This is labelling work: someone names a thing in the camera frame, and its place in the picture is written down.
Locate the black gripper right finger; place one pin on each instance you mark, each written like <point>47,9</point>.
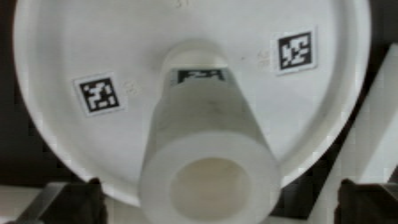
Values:
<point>367,203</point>

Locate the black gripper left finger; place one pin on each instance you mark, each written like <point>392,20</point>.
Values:
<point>69,204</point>

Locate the white cylindrical table leg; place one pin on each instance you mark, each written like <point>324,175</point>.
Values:
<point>211,180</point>

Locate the white round table top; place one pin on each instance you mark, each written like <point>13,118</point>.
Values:
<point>93,51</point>

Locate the white front fence rail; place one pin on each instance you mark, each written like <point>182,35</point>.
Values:
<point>17,197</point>

